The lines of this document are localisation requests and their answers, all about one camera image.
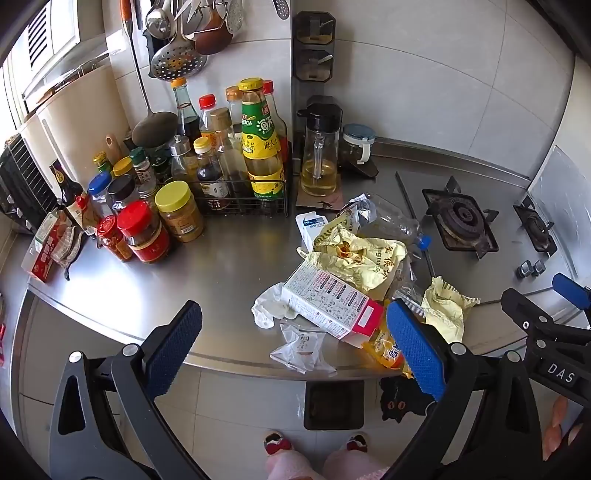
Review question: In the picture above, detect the person's right leg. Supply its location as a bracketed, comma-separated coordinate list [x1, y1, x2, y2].
[323, 450, 389, 480]

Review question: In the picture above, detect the small gas stove burner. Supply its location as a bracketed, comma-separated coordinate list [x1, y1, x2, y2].
[513, 196, 558, 257]

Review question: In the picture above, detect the red white food box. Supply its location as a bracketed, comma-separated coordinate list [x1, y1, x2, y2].
[28, 210, 70, 283]

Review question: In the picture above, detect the small yellow wrapper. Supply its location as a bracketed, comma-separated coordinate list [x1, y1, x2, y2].
[422, 276, 481, 344]

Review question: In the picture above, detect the silver red snack bag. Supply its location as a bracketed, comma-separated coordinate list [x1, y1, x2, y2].
[339, 195, 377, 232]

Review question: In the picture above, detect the brown wooden ladle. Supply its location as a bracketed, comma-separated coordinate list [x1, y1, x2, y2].
[194, 9, 234, 55]

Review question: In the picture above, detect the dark square coaster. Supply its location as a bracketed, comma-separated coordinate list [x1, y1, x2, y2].
[339, 154, 379, 178]

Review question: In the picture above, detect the large gas stove burner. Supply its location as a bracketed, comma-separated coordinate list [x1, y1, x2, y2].
[422, 178, 500, 259]

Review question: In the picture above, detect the black lid glass jar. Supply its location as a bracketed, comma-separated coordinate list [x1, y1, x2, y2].
[107, 174, 141, 215]

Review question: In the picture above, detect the dark soy sauce bottle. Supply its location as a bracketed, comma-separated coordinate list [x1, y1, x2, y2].
[50, 159, 90, 227]

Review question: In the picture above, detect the green cap spice bottle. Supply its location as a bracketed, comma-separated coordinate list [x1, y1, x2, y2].
[129, 147, 158, 199]

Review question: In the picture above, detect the black trash bin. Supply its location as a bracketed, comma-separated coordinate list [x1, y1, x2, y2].
[302, 381, 365, 431]

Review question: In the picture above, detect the large yellow green label bottle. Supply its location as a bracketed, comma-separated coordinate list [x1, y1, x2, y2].
[238, 78, 284, 200]

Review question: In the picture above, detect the silver foil splash guard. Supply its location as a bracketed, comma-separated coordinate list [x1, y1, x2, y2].
[529, 145, 583, 282]

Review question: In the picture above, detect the black cat-shaped mat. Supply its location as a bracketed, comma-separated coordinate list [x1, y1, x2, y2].
[379, 376, 437, 423]

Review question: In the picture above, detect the black wire basket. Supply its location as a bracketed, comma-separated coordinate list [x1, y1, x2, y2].
[187, 136, 291, 217]

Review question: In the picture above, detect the white refrigerator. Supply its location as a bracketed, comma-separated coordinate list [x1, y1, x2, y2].
[18, 65, 130, 199]

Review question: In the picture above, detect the black wall spice rack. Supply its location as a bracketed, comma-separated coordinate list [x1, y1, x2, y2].
[291, 11, 337, 95]

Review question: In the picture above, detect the crinkled clear plastic film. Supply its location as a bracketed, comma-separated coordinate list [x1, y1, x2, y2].
[392, 258, 428, 315]

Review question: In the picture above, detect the black countertop appliance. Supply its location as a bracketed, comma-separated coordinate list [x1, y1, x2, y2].
[0, 134, 58, 232]

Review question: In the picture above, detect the white tissue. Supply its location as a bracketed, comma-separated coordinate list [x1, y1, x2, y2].
[252, 282, 296, 329]

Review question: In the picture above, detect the clear plastic bottle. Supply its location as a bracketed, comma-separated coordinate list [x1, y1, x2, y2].
[358, 193, 432, 252]

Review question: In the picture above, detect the orange cap clear bottle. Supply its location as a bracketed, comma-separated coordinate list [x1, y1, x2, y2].
[225, 85, 245, 139]

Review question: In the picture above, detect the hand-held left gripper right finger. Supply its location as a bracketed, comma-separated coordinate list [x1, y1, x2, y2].
[385, 299, 543, 480]

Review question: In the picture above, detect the steel ladle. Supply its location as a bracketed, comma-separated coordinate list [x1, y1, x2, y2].
[145, 0, 174, 38]

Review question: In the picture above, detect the person's left leg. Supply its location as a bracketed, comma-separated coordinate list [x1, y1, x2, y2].
[265, 450, 319, 480]

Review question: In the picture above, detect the small red lid sauce jar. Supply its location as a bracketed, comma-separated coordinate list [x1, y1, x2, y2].
[96, 215, 134, 263]

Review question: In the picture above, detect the person's right hand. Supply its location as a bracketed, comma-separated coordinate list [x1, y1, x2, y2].
[542, 396, 585, 462]

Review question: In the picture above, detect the glass jar grey-blue lid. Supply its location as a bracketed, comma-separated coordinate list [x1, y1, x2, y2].
[339, 124, 377, 167]

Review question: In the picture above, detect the orange yellow snack packet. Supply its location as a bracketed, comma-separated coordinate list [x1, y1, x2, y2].
[362, 300, 416, 379]

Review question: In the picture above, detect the blue lid glass jar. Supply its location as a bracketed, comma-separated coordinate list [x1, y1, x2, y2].
[87, 173, 116, 220]

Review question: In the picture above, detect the red cap red label bottle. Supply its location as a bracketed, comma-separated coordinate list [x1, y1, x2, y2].
[262, 80, 289, 162]

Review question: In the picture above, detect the large red lid sauce jar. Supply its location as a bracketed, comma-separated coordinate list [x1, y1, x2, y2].
[116, 200, 171, 264]

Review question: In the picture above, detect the brown square coaster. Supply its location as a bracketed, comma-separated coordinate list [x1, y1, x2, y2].
[293, 173, 345, 210]

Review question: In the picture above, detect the person's leg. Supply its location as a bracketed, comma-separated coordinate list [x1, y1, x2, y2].
[323, 450, 389, 480]
[265, 450, 319, 480]

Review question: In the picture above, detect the glass oil dispenser black lid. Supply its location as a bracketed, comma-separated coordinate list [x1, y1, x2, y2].
[296, 102, 345, 197]

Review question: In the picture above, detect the glass cruet metal top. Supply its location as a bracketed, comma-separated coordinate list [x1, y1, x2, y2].
[168, 135, 200, 185]

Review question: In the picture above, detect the pink white printed carton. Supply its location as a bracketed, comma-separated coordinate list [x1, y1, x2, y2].
[281, 258, 385, 349]

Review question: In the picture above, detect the clear plastic pastry wrapper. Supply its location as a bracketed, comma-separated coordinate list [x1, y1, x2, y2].
[270, 320, 338, 376]

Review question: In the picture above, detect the small yellow cap sauce bottle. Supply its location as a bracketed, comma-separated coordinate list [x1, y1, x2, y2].
[193, 137, 230, 210]

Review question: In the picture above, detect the clear printed food packet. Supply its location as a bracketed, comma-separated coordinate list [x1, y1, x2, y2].
[50, 226, 88, 280]

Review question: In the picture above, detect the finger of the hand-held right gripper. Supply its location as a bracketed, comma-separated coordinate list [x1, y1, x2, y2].
[551, 272, 591, 308]
[501, 288, 556, 343]

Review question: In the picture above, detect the white louvred vent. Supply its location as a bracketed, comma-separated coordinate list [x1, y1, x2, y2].
[25, 9, 56, 70]

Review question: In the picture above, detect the dark green lid jar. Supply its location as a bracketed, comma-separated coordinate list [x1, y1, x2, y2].
[150, 154, 174, 183]

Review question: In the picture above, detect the orange cap dark sauce bottle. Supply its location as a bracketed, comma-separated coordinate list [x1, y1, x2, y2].
[172, 78, 201, 144]

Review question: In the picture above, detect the large yellow paper wrapper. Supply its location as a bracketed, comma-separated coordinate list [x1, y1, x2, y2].
[298, 217, 409, 301]

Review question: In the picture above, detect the white blue medicine box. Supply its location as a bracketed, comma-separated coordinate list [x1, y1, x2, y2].
[295, 211, 331, 252]

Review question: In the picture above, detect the steel slotted skimmer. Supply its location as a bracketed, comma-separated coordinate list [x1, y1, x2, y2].
[148, 0, 208, 83]

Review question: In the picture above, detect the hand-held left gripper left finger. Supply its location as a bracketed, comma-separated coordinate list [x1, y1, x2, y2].
[48, 300, 208, 480]

